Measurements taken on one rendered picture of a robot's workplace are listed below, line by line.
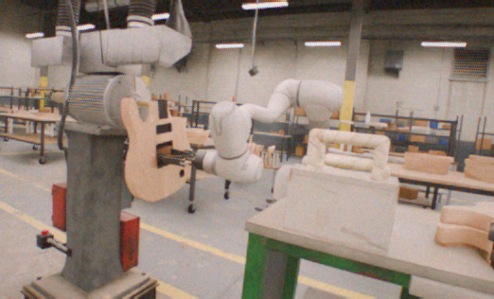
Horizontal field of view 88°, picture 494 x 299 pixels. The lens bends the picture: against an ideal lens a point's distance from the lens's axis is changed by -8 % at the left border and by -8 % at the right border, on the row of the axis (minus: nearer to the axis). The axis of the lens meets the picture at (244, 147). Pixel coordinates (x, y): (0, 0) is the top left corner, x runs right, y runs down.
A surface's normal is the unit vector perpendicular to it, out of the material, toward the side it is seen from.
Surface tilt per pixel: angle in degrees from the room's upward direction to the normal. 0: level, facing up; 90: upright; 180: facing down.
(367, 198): 90
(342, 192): 90
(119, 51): 90
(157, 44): 90
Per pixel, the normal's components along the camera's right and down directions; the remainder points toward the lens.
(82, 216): -0.44, 0.04
